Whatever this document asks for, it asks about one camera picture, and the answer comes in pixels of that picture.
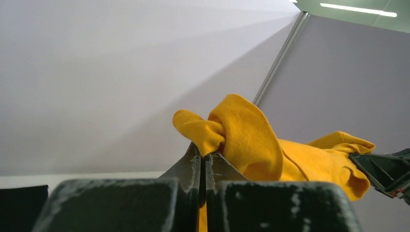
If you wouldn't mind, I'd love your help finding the right corner aluminium post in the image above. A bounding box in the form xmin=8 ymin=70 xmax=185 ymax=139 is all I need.
xmin=252 ymin=12 xmax=310 ymax=106

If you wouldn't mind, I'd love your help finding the ceiling light strip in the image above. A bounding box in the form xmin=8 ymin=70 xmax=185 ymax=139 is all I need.
xmin=320 ymin=3 xmax=397 ymax=17

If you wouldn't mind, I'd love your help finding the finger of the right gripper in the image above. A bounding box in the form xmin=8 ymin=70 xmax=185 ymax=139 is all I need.
xmin=349 ymin=148 xmax=410 ymax=204

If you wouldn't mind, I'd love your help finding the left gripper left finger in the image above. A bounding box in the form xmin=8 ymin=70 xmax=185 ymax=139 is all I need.
xmin=33 ymin=144 xmax=202 ymax=232

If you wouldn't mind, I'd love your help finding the folded black t shirt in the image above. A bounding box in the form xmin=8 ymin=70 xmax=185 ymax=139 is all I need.
xmin=0 ymin=185 xmax=48 ymax=232

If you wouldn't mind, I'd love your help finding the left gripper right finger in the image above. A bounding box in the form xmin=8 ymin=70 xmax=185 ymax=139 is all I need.
xmin=205 ymin=152 xmax=362 ymax=232

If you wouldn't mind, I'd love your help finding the yellow t shirt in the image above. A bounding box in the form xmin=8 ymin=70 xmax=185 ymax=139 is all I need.
xmin=172 ymin=93 xmax=376 ymax=232

